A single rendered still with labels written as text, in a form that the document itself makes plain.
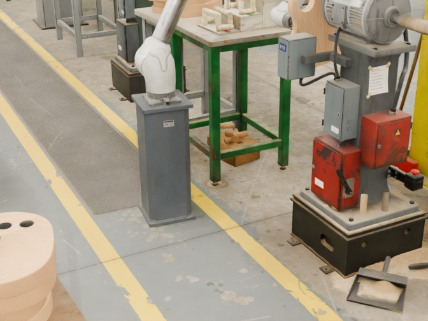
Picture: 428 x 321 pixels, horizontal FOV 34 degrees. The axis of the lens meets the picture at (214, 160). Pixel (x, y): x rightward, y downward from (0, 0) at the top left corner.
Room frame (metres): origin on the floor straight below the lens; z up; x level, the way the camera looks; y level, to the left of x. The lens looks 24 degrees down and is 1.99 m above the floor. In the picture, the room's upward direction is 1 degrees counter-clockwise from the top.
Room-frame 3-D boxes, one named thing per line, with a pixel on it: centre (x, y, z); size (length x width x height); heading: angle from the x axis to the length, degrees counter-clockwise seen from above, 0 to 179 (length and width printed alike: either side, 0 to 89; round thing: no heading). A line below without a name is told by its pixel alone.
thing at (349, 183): (3.08, -0.63, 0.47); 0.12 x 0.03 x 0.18; 117
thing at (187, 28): (4.39, -0.11, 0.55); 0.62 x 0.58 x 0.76; 27
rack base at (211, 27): (4.29, -0.04, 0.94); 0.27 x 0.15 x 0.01; 30
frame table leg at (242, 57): (4.74, -0.21, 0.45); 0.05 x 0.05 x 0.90; 27
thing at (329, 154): (3.21, -0.60, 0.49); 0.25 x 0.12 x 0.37; 27
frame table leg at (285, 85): (4.25, -0.45, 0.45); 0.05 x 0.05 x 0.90; 27
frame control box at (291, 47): (3.31, -0.46, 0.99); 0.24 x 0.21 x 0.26; 27
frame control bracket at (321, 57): (3.34, -0.52, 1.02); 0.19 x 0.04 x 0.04; 117
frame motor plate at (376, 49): (3.29, -0.75, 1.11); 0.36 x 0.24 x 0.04; 27
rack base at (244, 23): (4.36, -0.17, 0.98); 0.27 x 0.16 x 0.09; 30
